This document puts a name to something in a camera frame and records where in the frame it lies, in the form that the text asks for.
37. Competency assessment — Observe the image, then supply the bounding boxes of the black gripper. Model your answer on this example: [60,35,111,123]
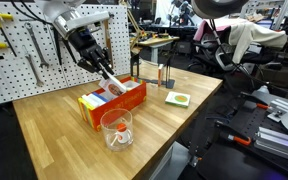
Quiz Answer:
[66,27,116,77]

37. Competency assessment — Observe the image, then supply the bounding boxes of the blue striped white book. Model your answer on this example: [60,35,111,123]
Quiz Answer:
[81,91,110,109]

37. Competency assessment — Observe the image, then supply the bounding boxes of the orange cardboard box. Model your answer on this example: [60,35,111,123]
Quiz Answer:
[77,75,148,132]

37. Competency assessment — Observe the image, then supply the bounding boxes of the upright orange white book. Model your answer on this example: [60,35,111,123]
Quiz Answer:
[156,63,165,88]

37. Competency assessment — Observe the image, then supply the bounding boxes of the white book green orange circle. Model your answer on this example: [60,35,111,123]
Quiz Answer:
[164,91,192,109]

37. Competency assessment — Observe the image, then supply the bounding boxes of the brown cardboard box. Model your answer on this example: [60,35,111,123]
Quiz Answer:
[260,62,288,89]

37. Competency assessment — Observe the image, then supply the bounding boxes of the black pliers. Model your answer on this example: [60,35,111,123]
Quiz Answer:
[51,26,78,66]

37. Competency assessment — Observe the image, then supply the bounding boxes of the clear glass cup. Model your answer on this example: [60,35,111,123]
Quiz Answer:
[99,108,135,152]

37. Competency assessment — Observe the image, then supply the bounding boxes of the small wooden top desk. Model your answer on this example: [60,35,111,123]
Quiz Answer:
[135,32,182,65]

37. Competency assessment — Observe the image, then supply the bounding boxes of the large silver wrench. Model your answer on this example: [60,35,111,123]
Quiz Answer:
[24,22,50,70]

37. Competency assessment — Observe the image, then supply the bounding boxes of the small silver wrench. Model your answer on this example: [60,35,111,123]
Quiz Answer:
[21,45,46,89]

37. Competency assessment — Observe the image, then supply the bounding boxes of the small white orange bottle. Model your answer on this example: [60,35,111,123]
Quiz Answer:
[109,123,132,147]

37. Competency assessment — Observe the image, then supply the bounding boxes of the white pegboard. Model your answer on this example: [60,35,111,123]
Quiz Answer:
[0,2,132,110]

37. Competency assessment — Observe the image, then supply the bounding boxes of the pink cloth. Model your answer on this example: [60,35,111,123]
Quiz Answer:
[192,18,234,43]

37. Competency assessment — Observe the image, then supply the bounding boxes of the black office chair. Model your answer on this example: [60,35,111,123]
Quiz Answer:
[187,19,275,80]

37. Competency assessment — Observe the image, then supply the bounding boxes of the cream cloth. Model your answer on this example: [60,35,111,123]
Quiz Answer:
[228,20,288,65]

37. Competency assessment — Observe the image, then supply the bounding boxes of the orange black bar clamp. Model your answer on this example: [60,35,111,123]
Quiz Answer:
[239,92,271,111]
[215,120,253,147]

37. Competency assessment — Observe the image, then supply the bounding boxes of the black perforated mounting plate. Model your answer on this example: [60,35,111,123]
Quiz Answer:
[236,99,287,145]

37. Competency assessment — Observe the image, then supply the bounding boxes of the black cart platform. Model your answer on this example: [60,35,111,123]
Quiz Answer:
[195,99,288,180]

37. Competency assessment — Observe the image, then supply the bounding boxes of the white plastic bottle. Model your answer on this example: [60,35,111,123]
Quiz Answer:
[258,82,272,98]

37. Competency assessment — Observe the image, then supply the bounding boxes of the aluminium extrusion profile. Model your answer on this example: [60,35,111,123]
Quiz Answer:
[252,125,288,165]
[266,97,288,124]

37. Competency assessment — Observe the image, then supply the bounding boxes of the brown handle hammer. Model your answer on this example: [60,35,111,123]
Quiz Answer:
[102,13,116,70]

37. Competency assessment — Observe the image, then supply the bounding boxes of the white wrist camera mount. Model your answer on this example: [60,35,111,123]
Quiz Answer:
[69,11,111,30]

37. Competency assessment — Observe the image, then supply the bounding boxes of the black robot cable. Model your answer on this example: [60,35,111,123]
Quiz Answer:
[208,16,288,98]

